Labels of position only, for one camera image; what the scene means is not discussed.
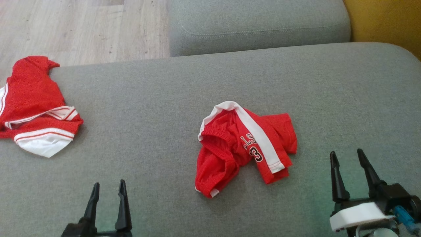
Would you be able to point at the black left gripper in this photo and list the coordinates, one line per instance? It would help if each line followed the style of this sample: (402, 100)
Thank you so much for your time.
(79, 231)

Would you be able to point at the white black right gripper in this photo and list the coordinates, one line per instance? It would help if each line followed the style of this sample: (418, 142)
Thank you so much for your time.
(358, 214)

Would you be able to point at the red shorts with white stripe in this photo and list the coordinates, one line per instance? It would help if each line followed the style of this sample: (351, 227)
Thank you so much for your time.
(217, 164)

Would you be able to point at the red jersey with white trim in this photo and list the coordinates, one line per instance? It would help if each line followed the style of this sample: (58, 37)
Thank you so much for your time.
(29, 95)

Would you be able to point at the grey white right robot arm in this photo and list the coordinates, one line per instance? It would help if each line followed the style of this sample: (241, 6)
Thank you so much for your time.
(375, 232)

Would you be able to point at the blue right wrist connector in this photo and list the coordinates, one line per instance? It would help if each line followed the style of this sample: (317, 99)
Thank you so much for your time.
(404, 217)

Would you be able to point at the large grey sofa seat cushion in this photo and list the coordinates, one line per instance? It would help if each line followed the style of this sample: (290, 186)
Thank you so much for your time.
(148, 108)

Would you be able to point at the yellow sofa backrest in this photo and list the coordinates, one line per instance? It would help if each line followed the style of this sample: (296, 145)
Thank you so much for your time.
(388, 23)

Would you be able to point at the small grey sofa seat cushion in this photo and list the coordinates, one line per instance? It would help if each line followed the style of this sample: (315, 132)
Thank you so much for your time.
(256, 23)

